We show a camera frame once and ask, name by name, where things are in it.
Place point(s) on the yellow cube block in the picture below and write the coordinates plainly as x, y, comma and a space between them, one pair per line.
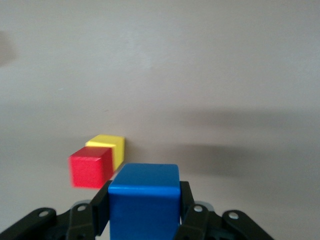
118, 150

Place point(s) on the red cube block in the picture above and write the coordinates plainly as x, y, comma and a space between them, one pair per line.
85, 170

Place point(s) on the blue cube block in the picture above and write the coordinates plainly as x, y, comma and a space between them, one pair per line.
143, 200

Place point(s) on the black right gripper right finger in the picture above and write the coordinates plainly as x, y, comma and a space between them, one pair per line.
212, 225

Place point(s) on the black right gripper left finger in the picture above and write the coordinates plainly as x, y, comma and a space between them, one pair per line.
75, 222

